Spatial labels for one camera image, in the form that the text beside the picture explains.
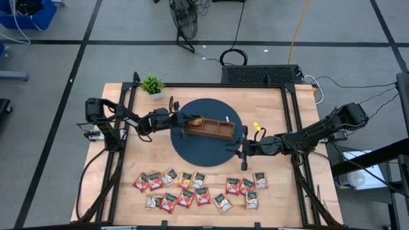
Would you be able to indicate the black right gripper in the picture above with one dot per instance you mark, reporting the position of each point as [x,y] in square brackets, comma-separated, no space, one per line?
[247,148]

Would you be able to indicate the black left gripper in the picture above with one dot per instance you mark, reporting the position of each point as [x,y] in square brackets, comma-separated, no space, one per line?
[179,120]

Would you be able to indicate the orange tea sachet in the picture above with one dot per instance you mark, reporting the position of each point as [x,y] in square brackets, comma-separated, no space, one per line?
[184,181]
[198,121]

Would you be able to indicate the wooden three-compartment box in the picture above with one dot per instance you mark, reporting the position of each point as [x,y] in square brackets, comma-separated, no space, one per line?
[211,135]

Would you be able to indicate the red tea sachet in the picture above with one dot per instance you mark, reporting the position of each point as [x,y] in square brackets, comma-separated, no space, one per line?
[141,182]
[202,195]
[168,203]
[246,187]
[232,187]
[155,182]
[186,198]

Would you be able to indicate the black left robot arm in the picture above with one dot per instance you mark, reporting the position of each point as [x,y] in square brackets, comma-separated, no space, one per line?
[128,115]

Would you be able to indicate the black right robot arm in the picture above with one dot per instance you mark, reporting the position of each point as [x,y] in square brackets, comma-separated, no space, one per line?
[313,131]

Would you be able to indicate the round blue woven placemat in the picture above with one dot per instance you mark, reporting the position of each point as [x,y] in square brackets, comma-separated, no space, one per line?
[204,153]

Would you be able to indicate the green plant white pot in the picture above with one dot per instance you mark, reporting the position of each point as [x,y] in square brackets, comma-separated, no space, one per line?
[152,84]

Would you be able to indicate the black perforated computer case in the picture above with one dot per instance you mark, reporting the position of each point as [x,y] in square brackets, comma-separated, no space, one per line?
[259,75]

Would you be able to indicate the black floor fan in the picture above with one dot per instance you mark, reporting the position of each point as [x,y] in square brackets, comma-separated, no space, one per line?
[185,19]

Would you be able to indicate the clear plastic water bottle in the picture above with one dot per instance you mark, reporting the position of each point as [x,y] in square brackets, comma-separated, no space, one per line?
[351,180]

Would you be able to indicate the black metal stand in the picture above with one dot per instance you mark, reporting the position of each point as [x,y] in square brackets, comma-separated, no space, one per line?
[367,159]

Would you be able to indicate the white box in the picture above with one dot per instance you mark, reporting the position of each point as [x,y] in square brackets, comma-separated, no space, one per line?
[374,179]

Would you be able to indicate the dark grey upright panel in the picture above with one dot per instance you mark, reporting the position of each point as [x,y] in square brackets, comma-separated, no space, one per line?
[403,102]

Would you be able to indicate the blue plastic bin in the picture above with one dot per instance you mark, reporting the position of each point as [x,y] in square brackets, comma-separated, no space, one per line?
[44,16]

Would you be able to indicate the grey bench foot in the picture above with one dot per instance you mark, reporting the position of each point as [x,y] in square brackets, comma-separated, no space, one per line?
[12,75]

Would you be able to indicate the black chair base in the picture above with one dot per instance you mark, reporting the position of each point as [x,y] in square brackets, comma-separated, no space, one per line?
[4,107]

